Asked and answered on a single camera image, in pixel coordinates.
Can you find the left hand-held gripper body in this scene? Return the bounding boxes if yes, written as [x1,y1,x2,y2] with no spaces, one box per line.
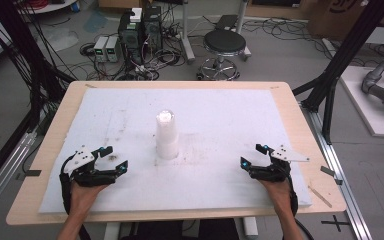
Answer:
[59,144,118,188]

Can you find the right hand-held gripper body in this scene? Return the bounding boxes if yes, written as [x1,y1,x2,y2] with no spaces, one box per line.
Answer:
[249,144,311,183]

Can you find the stack of translucent plastic cups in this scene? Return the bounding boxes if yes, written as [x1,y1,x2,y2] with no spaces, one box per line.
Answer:
[155,109,180,160]

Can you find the person's left hand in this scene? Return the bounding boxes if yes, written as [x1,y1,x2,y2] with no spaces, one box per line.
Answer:
[69,181,110,217]

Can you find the person's right hand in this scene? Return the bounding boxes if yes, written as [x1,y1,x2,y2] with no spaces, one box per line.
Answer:
[259,178,295,212]

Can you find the white table leg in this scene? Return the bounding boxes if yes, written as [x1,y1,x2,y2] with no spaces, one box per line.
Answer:
[242,217,259,238]
[103,222,122,240]

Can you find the white foam mat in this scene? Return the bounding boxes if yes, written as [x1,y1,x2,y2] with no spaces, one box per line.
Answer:
[38,87,313,214]

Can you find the person's dark clothing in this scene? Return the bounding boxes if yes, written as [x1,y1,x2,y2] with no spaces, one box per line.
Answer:
[119,218,248,240]

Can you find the black tape cross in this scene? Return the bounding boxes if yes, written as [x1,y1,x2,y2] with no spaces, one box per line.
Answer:
[321,214,351,233]

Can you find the grey power supply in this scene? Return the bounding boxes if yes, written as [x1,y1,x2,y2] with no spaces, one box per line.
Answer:
[105,35,122,63]
[93,35,110,63]

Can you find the white floor board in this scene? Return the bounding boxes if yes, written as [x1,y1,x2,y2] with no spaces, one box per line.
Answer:
[339,65,384,138]

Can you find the black round stool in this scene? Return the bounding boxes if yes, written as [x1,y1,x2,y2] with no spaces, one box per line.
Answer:
[196,29,248,82]

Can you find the grey metal stand leg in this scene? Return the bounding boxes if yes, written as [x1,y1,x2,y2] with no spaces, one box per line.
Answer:
[235,0,252,63]
[179,0,197,65]

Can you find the small white box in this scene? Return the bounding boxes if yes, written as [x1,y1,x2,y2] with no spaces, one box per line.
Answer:
[129,7,144,23]

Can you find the brown cardboard box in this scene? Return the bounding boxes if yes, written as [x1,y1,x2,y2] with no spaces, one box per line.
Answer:
[307,0,384,42]

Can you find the white round table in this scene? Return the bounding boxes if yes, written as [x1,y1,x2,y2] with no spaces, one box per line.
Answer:
[16,0,78,15]

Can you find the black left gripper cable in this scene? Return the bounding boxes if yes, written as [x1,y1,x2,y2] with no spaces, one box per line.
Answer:
[59,155,93,240]

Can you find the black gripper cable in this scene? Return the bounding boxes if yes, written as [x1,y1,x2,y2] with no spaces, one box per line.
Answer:
[59,155,93,240]
[287,175,315,240]

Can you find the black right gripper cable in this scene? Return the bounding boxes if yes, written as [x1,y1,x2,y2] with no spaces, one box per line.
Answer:
[287,175,315,240]

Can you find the aluminium floor rail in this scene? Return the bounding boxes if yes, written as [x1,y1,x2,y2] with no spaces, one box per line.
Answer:
[300,102,375,240]
[0,131,38,224]

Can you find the tangle of floor cables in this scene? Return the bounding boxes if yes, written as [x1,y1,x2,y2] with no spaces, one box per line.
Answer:
[79,28,188,82]

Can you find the long black floor cables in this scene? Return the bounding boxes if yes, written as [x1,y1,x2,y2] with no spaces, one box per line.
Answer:
[243,17,336,62]

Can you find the black frame post with cables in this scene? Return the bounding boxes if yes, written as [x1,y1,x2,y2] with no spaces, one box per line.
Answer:
[0,0,77,103]

